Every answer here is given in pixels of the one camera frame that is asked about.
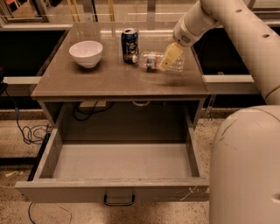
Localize white ceramic bowl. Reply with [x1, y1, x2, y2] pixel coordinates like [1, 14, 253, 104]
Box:
[69, 41, 103, 68]

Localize clear plastic water bottle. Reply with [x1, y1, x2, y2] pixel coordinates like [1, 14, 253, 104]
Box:
[132, 52, 185, 73]

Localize grey cabinet with glossy top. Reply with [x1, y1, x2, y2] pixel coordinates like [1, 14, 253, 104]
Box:
[30, 21, 210, 130]

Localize open grey top drawer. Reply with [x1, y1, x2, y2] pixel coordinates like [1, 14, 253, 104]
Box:
[14, 104, 211, 204]

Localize blue cable on floor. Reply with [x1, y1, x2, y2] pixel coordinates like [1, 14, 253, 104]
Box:
[3, 88, 53, 146]

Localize black drawer handle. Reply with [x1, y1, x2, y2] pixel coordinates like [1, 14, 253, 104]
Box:
[103, 194, 135, 207]

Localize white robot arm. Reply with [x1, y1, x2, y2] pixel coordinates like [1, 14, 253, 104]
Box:
[160, 0, 280, 224]

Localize black cable under cabinet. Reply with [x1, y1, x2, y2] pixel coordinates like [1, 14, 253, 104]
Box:
[72, 101, 116, 123]

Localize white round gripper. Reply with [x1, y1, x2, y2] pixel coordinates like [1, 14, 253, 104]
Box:
[158, 3, 220, 71]

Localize dark blue soda can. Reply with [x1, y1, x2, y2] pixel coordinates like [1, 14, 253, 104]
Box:
[121, 28, 138, 64]

